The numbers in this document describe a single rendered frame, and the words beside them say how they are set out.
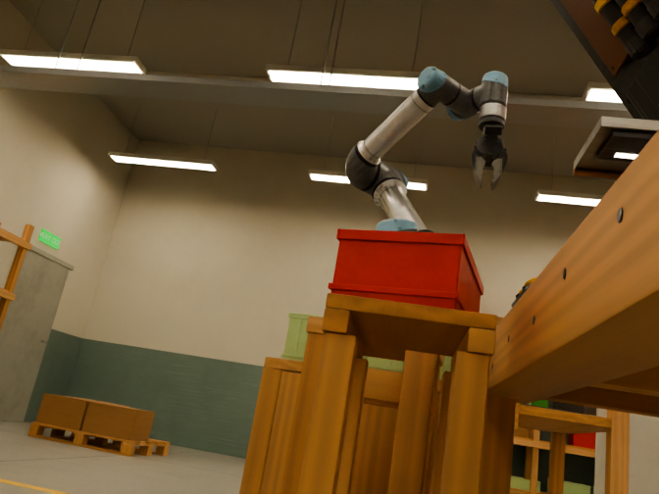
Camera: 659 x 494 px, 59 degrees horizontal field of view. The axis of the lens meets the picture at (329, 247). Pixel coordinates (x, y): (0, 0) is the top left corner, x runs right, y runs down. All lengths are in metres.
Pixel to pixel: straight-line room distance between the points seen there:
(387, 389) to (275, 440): 0.67
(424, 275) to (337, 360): 0.19
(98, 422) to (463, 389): 5.90
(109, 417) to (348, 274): 5.72
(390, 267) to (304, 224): 8.00
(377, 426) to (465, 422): 1.01
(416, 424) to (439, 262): 0.54
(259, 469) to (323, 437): 1.11
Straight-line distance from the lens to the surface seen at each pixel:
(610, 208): 0.70
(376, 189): 1.95
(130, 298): 9.48
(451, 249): 0.94
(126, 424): 6.47
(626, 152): 1.08
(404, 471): 1.38
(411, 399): 1.38
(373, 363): 1.96
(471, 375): 0.90
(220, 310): 8.89
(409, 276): 0.94
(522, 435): 7.80
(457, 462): 0.90
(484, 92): 1.79
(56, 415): 6.95
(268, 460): 1.99
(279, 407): 1.99
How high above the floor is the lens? 0.60
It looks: 17 degrees up
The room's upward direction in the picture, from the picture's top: 10 degrees clockwise
